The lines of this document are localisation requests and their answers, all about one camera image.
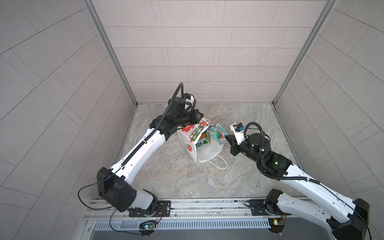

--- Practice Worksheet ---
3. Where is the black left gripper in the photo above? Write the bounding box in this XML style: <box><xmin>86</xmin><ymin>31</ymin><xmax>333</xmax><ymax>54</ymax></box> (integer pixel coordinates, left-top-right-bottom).
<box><xmin>172</xmin><ymin>109</ymin><xmax>204</xmax><ymax>128</ymax></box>

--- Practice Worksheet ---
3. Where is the white floral paper bag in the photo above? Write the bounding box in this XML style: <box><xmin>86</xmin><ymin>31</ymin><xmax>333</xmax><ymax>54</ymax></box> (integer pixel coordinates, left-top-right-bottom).
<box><xmin>177</xmin><ymin>118</ymin><xmax>228</xmax><ymax>170</ymax></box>

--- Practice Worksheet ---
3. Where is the green Fox's candy packet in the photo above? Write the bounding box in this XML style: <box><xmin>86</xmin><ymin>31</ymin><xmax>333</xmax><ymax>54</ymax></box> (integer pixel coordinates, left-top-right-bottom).
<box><xmin>196</xmin><ymin>132</ymin><xmax>211</xmax><ymax>148</ymax></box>

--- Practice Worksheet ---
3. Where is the teal Fox's candy packet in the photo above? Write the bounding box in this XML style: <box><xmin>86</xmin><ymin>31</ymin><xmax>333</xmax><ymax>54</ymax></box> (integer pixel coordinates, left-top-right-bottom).
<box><xmin>208</xmin><ymin>124</ymin><xmax>229</xmax><ymax>144</ymax></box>

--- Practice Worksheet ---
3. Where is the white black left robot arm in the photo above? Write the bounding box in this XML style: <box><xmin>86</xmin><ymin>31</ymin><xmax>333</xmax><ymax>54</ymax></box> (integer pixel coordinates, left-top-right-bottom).
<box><xmin>97</xmin><ymin>109</ymin><xmax>204</xmax><ymax>216</ymax></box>

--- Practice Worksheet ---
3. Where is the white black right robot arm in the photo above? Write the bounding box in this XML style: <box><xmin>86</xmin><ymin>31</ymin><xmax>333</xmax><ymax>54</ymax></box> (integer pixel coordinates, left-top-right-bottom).
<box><xmin>226</xmin><ymin>133</ymin><xmax>371</xmax><ymax>240</ymax></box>

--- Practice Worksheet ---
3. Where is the right circuit board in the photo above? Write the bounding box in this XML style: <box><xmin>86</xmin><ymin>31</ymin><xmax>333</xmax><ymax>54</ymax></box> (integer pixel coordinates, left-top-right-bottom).
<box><xmin>268</xmin><ymin>218</ymin><xmax>285</xmax><ymax>234</ymax></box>

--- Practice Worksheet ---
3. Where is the circuit board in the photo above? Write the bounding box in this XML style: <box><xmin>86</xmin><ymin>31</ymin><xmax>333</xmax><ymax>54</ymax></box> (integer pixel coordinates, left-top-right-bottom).
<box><xmin>268</xmin><ymin>218</ymin><xmax>285</xmax><ymax>234</ymax></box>
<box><xmin>139</xmin><ymin>220</ymin><xmax>157</xmax><ymax>231</ymax></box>

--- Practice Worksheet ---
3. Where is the left circuit board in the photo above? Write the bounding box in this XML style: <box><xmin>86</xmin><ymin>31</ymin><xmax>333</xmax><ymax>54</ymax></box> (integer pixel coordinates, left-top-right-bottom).
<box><xmin>139</xmin><ymin>220</ymin><xmax>157</xmax><ymax>231</ymax></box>

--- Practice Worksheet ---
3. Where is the left corner aluminium profile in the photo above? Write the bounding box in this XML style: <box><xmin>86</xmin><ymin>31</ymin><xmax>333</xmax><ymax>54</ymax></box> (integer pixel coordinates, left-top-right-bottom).
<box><xmin>83</xmin><ymin>0</ymin><xmax>138</xmax><ymax>108</ymax></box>

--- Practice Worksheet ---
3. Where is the corner aluminium profile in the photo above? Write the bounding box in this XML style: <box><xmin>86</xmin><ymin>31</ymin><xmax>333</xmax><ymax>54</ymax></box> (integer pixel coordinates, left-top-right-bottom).
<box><xmin>272</xmin><ymin>0</ymin><xmax>338</xmax><ymax>107</ymax></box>
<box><xmin>83</xmin><ymin>0</ymin><xmax>138</xmax><ymax>108</ymax></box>

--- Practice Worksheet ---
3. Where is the right corner aluminium profile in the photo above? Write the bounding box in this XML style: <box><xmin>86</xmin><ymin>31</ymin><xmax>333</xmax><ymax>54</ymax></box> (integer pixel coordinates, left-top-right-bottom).
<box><xmin>272</xmin><ymin>0</ymin><xmax>338</xmax><ymax>107</ymax></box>

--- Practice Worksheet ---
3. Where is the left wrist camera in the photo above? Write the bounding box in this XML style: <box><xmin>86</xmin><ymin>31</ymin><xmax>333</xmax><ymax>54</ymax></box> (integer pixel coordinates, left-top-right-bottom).
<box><xmin>166</xmin><ymin>93</ymin><xmax>196</xmax><ymax>116</ymax></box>

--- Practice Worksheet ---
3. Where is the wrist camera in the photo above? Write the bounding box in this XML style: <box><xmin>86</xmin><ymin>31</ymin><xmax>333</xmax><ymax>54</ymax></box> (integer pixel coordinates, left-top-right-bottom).
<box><xmin>166</xmin><ymin>93</ymin><xmax>196</xmax><ymax>116</ymax></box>
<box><xmin>230</xmin><ymin>123</ymin><xmax>245</xmax><ymax>145</ymax></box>

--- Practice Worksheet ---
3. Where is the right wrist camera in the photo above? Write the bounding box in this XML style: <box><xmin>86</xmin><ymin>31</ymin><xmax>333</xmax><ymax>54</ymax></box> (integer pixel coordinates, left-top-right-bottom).
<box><xmin>230</xmin><ymin>123</ymin><xmax>245</xmax><ymax>145</ymax></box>

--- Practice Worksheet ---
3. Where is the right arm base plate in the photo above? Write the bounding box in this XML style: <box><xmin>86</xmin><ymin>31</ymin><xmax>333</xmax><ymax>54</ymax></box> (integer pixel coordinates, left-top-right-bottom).
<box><xmin>244</xmin><ymin>199</ymin><xmax>284</xmax><ymax>216</ymax></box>

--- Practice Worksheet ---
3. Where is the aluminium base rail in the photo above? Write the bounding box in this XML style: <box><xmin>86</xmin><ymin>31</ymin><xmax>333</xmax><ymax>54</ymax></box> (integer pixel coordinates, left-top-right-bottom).
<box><xmin>82</xmin><ymin>196</ymin><xmax>304</xmax><ymax>223</ymax></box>

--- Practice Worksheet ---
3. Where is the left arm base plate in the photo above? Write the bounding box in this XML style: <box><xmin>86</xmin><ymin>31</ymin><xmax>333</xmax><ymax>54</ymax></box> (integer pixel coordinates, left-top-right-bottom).
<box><xmin>128</xmin><ymin>201</ymin><xmax>172</xmax><ymax>218</ymax></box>

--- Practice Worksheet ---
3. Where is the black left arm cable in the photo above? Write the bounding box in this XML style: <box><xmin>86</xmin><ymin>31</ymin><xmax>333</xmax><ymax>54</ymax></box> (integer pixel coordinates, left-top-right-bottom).
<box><xmin>77</xmin><ymin>179</ymin><xmax>115</xmax><ymax>211</ymax></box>

